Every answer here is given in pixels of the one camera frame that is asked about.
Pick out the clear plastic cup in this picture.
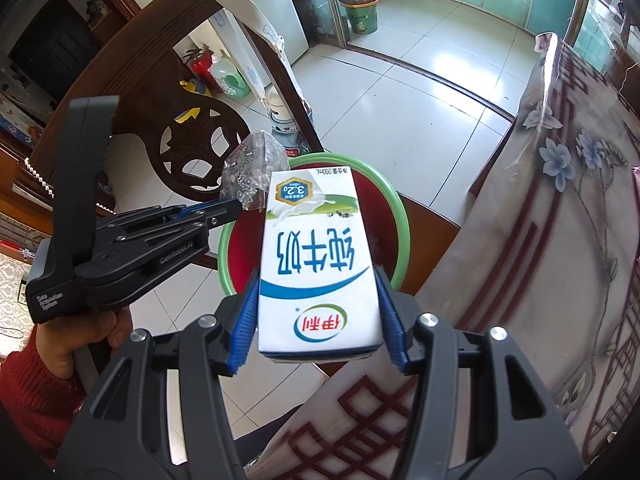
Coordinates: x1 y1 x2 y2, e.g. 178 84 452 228
220 130 290 210

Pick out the blue white milk carton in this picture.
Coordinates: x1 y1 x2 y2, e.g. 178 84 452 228
257 166 383 362

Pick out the red sleeve left forearm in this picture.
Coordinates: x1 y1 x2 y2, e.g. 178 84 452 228
1 328 86 467

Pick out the green kitchen trash bin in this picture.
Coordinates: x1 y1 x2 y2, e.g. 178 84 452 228
337 0 380 35

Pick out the person's left hand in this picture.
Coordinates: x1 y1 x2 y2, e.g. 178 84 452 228
35 307 132 380

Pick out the red bin with green rim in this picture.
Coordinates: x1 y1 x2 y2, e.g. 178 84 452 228
217 152 412 298

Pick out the dark wooden chair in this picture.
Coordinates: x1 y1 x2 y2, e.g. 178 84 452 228
12 0 322 234

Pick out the white kettle on floor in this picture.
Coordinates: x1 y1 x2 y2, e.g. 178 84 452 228
266 87 309 157

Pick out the green detergent jug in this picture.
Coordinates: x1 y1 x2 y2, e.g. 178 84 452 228
209 52 250 99

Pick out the floral table cloth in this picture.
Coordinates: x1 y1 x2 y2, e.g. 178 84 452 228
248 32 639 479

